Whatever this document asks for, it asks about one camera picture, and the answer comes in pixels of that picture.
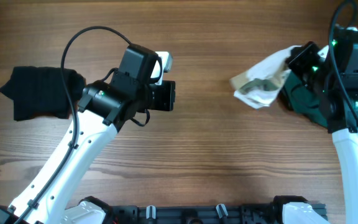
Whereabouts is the white beige garment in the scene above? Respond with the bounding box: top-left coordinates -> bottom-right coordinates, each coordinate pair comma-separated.
229,45 -> 296,109

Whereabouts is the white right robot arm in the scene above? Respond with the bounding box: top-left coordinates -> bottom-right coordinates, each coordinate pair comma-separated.
285,27 -> 358,223

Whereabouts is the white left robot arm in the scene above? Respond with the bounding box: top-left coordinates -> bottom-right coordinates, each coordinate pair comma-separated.
0,44 -> 175,223

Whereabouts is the dark green garment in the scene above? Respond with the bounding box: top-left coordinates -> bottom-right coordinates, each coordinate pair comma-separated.
280,73 -> 358,133

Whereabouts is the black folded garment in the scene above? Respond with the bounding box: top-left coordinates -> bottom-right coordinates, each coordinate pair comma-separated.
0,66 -> 85,121

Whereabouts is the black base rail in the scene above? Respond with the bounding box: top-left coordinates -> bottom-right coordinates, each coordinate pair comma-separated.
52,203 -> 328,224

